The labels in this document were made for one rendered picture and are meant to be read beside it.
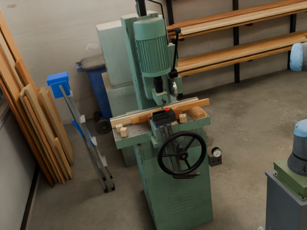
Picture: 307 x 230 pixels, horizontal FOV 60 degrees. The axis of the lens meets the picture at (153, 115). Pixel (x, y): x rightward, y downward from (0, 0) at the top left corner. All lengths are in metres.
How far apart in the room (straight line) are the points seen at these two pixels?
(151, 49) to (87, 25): 2.35
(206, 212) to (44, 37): 2.89
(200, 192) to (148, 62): 0.99
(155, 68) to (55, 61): 2.50
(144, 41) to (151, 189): 0.95
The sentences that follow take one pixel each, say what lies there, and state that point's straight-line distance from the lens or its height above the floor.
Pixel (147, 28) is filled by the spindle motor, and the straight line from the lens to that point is 1.49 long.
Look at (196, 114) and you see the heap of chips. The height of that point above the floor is 0.92.
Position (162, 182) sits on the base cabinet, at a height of 0.51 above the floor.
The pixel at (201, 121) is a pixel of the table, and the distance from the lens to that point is 1.66.
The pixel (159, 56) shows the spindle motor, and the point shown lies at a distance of 1.53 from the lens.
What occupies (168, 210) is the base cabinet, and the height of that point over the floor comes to 0.25.
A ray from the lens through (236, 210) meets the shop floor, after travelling 2.30.
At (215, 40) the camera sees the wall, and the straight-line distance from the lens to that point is 4.30.
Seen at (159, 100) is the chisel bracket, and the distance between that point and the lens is 1.64.
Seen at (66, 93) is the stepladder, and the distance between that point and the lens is 2.18.
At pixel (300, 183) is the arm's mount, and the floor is 0.65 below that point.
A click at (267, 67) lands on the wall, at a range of 4.93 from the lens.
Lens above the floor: 1.68
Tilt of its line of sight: 26 degrees down
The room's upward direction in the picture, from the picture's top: 10 degrees counter-clockwise
